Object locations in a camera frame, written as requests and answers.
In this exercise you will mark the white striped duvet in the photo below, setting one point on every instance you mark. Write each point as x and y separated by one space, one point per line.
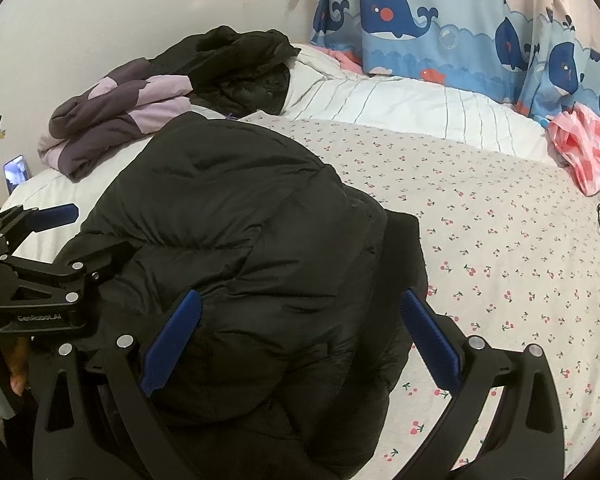
405 105

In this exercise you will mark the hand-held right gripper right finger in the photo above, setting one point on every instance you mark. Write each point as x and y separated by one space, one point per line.
430 340

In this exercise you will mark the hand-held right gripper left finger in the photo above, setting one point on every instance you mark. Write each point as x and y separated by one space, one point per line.
172 342

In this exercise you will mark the pile of black clothes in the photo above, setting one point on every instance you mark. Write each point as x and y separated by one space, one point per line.
240 70

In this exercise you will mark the whale print curtain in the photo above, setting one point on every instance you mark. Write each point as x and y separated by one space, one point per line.
430 25

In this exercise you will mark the purple striped cloth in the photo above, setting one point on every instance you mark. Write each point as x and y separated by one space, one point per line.
110 110

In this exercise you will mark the smartphone with lit screen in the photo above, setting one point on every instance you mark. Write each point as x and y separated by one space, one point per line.
16 172

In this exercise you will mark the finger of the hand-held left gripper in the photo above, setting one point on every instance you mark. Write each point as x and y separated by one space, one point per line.
57 214
80 265

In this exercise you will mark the pink checkered cloth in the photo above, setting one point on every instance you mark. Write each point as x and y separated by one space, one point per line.
585 150

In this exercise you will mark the black puffer jacket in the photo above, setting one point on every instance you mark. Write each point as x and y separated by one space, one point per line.
230 220

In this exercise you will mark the person's left hand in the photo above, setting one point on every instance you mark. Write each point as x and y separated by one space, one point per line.
19 370

